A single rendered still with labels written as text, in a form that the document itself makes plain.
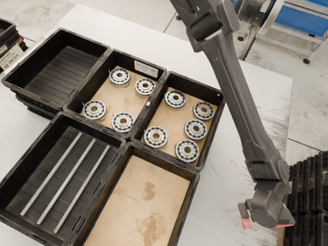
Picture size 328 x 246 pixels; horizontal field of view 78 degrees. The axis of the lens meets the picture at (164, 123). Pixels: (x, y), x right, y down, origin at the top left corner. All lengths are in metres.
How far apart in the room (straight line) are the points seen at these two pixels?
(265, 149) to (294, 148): 1.72
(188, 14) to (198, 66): 0.88
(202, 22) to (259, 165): 0.36
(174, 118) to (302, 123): 1.71
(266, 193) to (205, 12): 0.43
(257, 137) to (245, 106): 0.08
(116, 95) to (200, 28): 0.62
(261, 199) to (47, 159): 0.77
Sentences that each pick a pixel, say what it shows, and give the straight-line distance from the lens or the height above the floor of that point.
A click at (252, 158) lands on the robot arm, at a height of 1.19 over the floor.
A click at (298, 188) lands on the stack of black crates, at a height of 0.28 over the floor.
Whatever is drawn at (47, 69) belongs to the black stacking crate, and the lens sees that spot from 1.20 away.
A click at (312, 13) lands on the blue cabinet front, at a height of 0.52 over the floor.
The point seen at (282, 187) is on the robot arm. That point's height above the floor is 1.16.
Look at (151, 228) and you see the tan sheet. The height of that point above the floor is 0.83.
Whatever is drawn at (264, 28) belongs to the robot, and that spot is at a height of 1.11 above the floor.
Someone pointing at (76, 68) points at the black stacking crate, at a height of 0.83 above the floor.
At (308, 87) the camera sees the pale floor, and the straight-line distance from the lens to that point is 2.80.
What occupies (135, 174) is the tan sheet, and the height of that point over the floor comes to 0.83.
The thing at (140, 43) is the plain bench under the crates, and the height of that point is 0.70.
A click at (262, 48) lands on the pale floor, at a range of 2.92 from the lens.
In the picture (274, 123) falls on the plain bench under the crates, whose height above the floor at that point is 0.70.
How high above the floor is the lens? 1.65
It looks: 61 degrees down
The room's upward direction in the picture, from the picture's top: 11 degrees clockwise
